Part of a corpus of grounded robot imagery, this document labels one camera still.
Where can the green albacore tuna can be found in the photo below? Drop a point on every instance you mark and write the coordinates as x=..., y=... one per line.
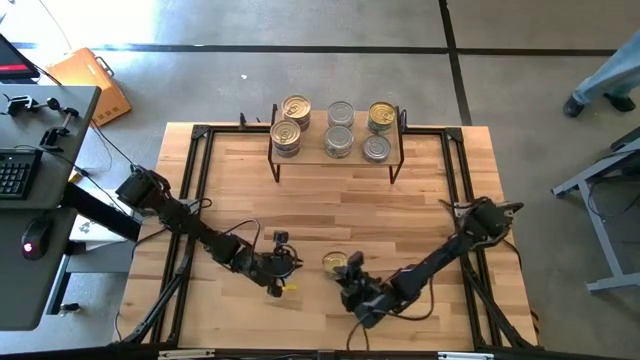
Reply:
x=332, y=260
x=376, y=148
x=381, y=115

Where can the black screen with red line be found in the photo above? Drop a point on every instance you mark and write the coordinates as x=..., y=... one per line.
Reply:
x=15, y=60

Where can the blue-grey side table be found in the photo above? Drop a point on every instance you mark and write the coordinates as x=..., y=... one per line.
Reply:
x=606, y=240

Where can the person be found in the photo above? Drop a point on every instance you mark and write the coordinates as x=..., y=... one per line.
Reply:
x=610, y=75

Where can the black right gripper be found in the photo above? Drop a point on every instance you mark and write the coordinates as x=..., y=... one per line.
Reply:
x=370, y=300

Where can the black desk support beam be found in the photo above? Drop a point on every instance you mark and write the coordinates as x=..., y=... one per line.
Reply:
x=100, y=210

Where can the black keyboard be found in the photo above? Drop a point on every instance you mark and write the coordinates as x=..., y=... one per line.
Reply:
x=17, y=175

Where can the black computer mouse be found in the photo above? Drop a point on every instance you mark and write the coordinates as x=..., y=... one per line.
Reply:
x=36, y=239

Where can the black desk clamp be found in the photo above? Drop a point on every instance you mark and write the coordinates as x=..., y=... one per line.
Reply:
x=57, y=132
x=22, y=104

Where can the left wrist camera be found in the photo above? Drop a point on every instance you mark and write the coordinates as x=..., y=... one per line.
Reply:
x=281, y=238

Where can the black table frame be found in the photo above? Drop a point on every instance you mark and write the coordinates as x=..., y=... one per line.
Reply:
x=430, y=131

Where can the white box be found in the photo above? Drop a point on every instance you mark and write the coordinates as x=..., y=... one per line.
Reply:
x=95, y=235

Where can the dark grey desk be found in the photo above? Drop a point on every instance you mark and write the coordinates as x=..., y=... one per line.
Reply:
x=75, y=150
x=30, y=290

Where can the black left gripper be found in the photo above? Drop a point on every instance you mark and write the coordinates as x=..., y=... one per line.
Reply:
x=272, y=267

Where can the Wild Planet salmon can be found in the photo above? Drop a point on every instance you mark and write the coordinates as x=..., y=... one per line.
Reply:
x=285, y=154
x=296, y=106
x=285, y=132

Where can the silver frame bracket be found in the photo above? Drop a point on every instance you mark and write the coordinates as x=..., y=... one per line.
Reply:
x=465, y=355
x=187, y=354

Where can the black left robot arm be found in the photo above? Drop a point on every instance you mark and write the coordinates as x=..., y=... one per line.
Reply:
x=190, y=222

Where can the small yellow tag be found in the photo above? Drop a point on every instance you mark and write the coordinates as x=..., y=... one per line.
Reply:
x=289, y=288

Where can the orange hard case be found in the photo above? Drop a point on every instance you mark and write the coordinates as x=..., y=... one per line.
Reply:
x=90, y=85

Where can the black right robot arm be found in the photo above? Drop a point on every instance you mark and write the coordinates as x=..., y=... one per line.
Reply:
x=440, y=255

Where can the wooden shelf with black frame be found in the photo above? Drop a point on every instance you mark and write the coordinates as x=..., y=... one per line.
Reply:
x=313, y=145

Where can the Bumble Bee tuna can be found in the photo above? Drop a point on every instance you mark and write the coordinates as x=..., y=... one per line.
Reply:
x=341, y=113
x=339, y=139
x=339, y=156

